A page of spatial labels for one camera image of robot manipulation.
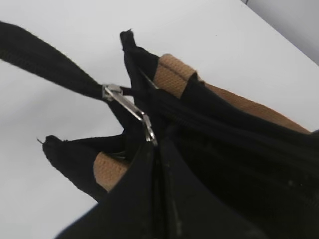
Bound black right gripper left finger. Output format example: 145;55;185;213
58;143;266;239

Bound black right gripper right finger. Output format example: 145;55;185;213
159;125;319;239

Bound black tote bag tan handles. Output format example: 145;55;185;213
0;22;319;204

